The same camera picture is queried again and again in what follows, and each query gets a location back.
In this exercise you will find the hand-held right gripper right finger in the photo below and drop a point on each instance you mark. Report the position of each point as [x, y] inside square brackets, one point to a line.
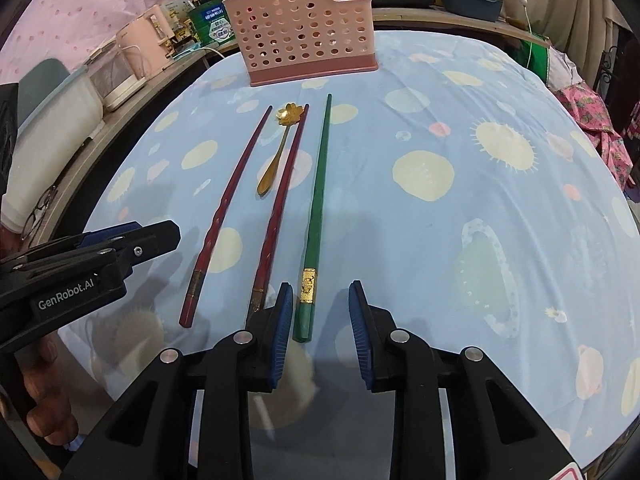
[359, 330]

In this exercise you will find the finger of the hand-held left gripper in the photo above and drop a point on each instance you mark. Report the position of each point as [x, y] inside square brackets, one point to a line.
[150, 242]
[107, 232]

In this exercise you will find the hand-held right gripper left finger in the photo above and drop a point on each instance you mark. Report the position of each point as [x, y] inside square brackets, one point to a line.
[282, 325]

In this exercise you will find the green chopstick with gold band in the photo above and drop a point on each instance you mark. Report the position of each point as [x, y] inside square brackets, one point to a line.
[304, 315]

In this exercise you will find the dark red twisted chopstick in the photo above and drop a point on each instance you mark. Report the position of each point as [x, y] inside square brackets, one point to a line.
[264, 265]
[190, 305]

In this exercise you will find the pink perforated utensil basket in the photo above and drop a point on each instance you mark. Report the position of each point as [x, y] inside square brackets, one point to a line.
[300, 25]

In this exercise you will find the person's left hand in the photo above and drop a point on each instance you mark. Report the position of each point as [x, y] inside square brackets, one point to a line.
[50, 385]

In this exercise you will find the thin-framed eyeglasses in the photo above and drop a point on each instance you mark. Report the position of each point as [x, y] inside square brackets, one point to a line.
[37, 210]

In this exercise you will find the white storage box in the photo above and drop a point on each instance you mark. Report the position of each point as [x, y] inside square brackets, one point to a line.
[50, 135]

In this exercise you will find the white countertop appliance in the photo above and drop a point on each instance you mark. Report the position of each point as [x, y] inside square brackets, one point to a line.
[115, 80]

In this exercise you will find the gold flower-shaped spoon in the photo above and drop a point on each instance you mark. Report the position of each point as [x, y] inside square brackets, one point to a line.
[290, 114]

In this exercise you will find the pink electric kettle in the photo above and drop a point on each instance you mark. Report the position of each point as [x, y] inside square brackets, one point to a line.
[142, 45]

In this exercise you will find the green carton box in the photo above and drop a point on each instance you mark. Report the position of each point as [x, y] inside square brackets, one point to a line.
[212, 27]

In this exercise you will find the pink floral curtain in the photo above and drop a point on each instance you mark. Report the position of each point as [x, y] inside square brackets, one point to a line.
[75, 5]

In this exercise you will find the pink pineapple-print cloth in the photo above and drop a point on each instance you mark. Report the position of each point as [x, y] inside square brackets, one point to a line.
[595, 125]

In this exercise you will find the green cloth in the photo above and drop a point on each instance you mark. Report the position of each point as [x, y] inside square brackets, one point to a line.
[539, 57]

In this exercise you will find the grey cloth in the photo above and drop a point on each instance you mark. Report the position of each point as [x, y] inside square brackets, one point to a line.
[562, 67]

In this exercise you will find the dark metal chair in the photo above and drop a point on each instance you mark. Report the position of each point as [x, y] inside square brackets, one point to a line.
[617, 75]

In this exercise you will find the beige curtain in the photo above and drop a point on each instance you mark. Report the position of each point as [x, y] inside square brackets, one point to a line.
[565, 0]

